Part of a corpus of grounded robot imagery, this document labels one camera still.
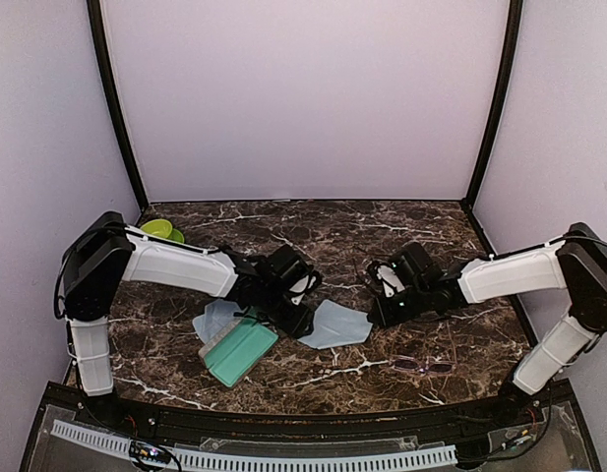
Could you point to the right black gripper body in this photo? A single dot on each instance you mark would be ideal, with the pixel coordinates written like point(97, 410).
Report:
point(415, 304)

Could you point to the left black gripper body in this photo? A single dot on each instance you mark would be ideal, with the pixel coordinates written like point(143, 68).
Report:
point(272, 310)

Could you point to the pink frame sunglasses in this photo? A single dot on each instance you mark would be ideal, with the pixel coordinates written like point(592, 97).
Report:
point(410, 365)

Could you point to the blue cleaning cloth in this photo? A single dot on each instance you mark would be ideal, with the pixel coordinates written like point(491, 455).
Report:
point(336, 326)
point(216, 316)

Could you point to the teal glasses case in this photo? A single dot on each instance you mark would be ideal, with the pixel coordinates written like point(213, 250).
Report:
point(237, 348)

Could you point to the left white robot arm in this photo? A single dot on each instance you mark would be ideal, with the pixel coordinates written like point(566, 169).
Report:
point(111, 251)

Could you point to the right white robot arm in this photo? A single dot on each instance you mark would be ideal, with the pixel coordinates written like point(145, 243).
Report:
point(575, 262)

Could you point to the green plate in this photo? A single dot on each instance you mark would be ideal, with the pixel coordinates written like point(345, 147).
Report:
point(176, 236)

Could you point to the green bowl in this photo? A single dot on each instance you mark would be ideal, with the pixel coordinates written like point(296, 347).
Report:
point(160, 228)

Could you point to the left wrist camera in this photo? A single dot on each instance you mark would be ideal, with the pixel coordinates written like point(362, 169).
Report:
point(291, 275)

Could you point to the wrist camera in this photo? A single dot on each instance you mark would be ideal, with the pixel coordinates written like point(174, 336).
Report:
point(291, 275)
point(409, 268)

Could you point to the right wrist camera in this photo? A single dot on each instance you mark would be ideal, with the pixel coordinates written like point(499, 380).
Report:
point(409, 268)

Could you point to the dark frame sunglasses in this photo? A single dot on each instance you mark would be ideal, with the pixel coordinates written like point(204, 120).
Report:
point(361, 279)

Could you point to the black front rail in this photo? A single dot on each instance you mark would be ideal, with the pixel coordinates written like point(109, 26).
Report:
point(466, 422)

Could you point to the white slotted cable duct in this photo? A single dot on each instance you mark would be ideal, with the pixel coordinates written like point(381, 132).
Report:
point(229, 455)

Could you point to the right black frame post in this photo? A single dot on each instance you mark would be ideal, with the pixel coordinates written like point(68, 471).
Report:
point(497, 105)

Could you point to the black frame post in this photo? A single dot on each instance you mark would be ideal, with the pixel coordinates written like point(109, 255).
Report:
point(114, 107)
point(497, 105)

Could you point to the left black frame post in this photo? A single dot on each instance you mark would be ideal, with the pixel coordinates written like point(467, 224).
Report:
point(114, 107)

